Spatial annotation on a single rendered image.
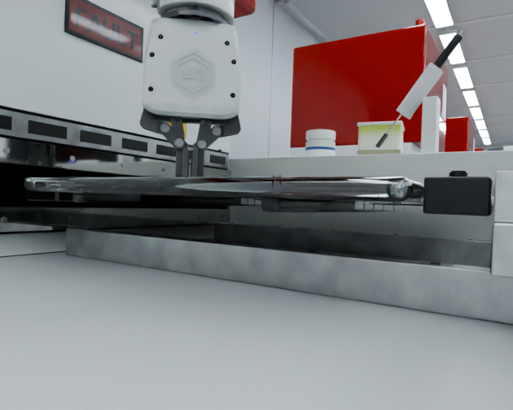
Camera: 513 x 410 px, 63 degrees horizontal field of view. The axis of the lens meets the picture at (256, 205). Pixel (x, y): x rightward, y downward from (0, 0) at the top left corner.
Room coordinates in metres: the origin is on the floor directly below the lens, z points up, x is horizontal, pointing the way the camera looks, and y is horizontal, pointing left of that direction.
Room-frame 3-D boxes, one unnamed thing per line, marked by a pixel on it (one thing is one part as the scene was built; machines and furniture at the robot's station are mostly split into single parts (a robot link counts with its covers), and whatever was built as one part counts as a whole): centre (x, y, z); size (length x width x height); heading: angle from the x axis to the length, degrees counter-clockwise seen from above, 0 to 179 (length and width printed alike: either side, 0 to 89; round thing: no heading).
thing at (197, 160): (0.45, 0.06, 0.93); 0.03 x 0.03 x 0.07; 9
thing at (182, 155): (0.45, 0.09, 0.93); 0.03 x 0.03 x 0.07; 9
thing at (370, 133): (0.74, -0.22, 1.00); 0.07 x 0.07 x 0.07; 67
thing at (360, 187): (0.32, 0.07, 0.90); 0.37 x 0.01 x 0.01; 58
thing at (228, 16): (0.45, 0.08, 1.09); 0.09 x 0.08 x 0.03; 99
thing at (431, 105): (0.63, -0.24, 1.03); 0.06 x 0.04 x 0.13; 58
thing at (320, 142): (0.99, -0.15, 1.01); 0.07 x 0.07 x 0.10
